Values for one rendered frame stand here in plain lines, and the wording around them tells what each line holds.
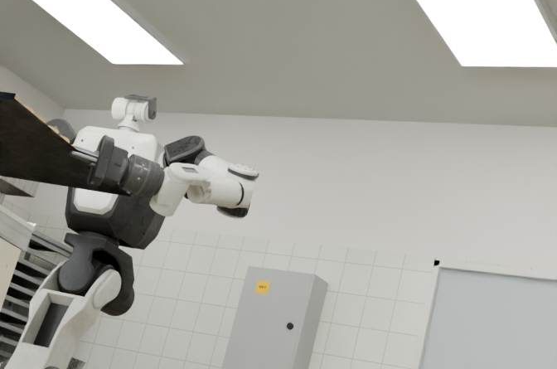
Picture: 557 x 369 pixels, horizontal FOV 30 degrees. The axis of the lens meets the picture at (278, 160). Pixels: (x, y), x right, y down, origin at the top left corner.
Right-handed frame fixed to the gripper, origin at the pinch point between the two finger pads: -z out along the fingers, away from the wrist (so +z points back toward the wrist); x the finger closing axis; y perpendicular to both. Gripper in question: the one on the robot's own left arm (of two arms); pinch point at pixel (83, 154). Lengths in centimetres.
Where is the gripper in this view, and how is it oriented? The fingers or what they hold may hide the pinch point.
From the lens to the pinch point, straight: 245.0
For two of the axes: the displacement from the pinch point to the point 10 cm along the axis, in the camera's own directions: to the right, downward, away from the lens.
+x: 2.4, -9.2, 3.1
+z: 8.6, 3.5, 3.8
